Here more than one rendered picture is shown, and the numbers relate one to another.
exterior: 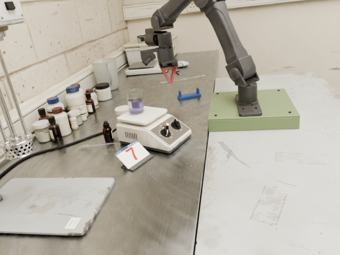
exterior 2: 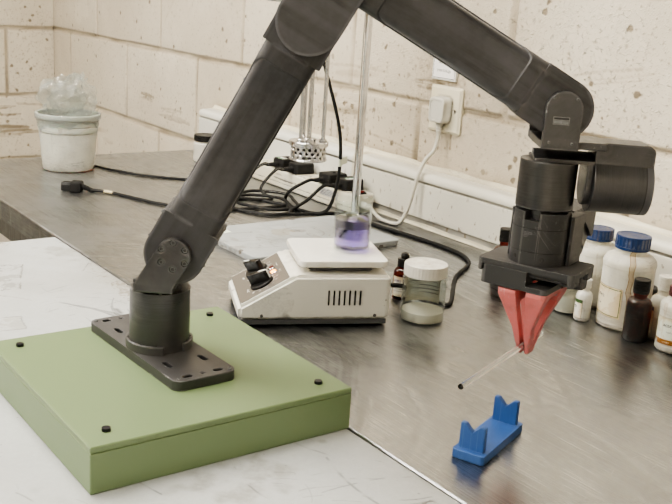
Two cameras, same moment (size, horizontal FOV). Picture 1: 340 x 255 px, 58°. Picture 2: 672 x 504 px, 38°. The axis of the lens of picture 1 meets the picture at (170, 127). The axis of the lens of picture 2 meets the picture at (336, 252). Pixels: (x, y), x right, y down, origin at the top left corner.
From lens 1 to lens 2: 195 cm
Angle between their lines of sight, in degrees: 118
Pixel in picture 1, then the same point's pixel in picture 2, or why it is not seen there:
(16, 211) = (306, 227)
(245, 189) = (48, 282)
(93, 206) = (224, 239)
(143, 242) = (126, 240)
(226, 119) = not seen: hidden behind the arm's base
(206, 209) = (84, 262)
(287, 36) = not seen: outside the picture
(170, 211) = (128, 256)
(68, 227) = not seen: hidden behind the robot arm
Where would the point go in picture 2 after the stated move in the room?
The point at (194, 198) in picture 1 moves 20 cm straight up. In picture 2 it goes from (112, 266) to (112, 135)
